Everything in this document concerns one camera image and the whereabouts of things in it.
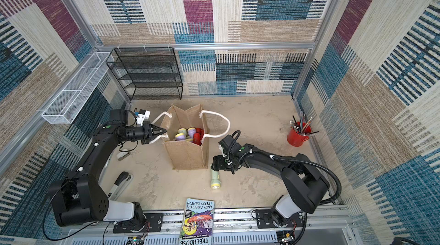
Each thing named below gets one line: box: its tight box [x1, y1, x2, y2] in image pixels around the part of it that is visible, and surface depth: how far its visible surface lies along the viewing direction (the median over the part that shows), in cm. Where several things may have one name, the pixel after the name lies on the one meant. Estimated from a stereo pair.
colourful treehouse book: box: [179, 197, 216, 245], surface depth 73 cm
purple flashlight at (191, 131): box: [187, 127, 196, 138], surface depth 96 cm
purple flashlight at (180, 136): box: [174, 132, 186, 141], surface depth 87 cm
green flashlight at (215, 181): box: [210, 169, 222, 190], surface depth 83 cm
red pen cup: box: [287, 121, 312, 148], surface depth 93 cm
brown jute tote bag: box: [148, 104, 230, 170], surface depth 86 cm
